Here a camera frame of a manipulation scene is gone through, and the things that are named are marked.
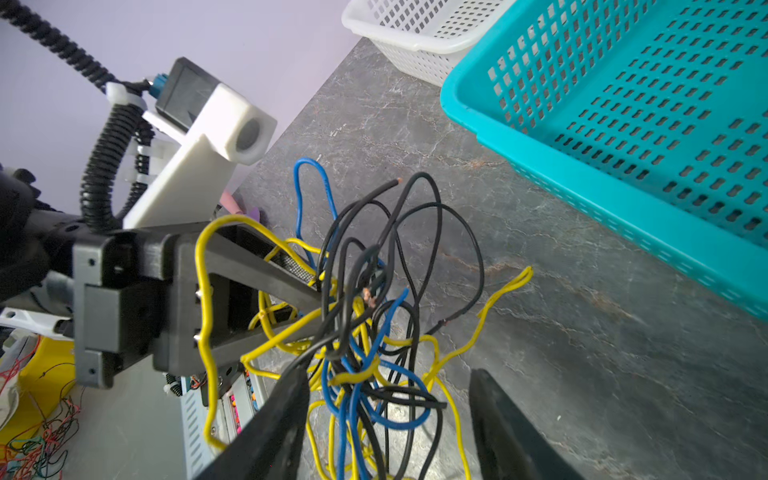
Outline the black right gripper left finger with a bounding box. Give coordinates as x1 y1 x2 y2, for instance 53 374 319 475
198 370 310 480

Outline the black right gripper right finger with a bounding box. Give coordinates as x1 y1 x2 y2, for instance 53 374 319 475
469 369 582 479

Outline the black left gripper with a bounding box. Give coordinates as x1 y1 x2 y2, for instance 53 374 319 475
35 224 321 389

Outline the thick black wire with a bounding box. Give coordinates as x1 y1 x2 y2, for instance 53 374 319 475
287 176 448 480

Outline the yellow wire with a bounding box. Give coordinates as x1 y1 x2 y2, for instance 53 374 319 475
194 214 535 480

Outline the white plastic basket left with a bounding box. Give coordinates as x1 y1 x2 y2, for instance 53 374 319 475
341 0 514 87

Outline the teal plastic basket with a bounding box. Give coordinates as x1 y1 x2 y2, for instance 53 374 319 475
440 1 767 318

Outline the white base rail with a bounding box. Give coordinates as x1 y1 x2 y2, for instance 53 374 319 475
178 366 267 479

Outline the yellow tray with wires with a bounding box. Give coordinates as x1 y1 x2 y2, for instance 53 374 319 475
1 337 81 479

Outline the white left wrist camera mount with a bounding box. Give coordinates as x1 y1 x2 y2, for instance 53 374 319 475
123 57 277 229

